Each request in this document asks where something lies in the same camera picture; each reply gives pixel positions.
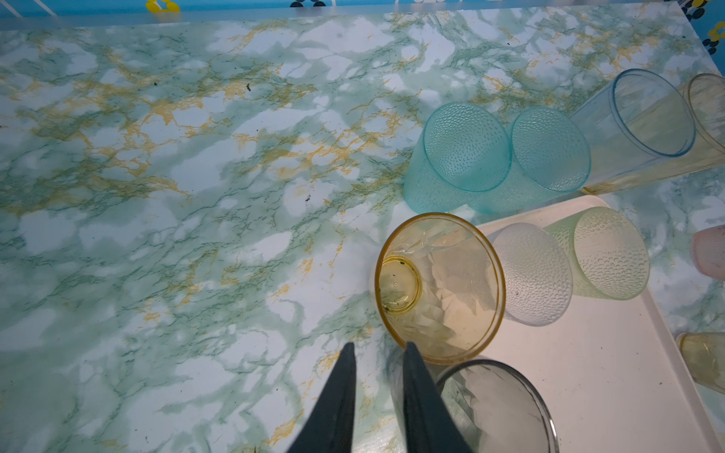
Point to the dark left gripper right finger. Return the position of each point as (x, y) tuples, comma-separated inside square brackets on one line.
[(428, 425)]

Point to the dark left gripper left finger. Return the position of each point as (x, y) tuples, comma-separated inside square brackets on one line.
[(330, 426)]

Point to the clear frosted textured cup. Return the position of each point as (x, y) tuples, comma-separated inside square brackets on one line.
[(538, 277)]

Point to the light green textured cup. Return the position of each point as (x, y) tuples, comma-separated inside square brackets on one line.
[(606, 253)]

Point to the amber short glass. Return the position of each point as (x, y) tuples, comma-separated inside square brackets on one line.
[(703, 354)]

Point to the teal textured cup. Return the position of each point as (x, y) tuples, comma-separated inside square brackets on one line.
[(551, 158), (463, 152)]

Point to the pink textured cup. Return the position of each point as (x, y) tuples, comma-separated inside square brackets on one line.
[(708, 250)]

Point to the beige rectangular tray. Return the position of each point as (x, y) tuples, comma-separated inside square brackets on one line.
[(612, 377)]

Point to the grey smoky glass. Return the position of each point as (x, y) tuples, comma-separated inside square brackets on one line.
[(496, 408)]

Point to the yellow clear glass left column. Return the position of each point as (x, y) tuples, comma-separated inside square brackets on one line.
[(438, 283)]

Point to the blue clear tall glass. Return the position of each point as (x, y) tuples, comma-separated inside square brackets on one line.
[(636, 121)]

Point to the yellow clear tall glass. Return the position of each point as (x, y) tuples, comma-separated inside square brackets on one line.
[(704, 95)]

